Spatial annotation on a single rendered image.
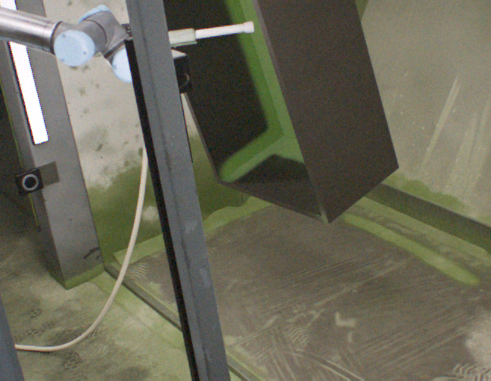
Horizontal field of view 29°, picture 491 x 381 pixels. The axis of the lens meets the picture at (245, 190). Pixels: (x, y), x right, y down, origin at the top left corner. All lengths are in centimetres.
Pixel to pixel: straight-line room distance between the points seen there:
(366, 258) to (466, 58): 90
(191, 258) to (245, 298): 178
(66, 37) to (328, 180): 103
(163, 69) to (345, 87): 141
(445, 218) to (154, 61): 232
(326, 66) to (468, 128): 103
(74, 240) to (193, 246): 214
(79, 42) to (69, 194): 149
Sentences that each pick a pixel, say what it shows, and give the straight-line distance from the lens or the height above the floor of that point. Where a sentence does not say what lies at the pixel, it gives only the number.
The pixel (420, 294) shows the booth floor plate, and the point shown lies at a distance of 347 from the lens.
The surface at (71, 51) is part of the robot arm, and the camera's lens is 244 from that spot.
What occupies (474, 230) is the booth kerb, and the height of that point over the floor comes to 12.
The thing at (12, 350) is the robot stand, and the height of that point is 30.
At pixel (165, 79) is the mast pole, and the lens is 167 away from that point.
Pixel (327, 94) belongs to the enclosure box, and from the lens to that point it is 295.
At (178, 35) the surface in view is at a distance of 287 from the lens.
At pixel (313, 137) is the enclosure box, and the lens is 294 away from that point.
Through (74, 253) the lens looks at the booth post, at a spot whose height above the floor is 15.
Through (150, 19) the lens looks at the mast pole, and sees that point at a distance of 164.
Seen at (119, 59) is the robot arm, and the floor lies 119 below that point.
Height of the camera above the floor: 184
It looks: 24 degrees down
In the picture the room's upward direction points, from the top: 9 degrees counter-clockwise
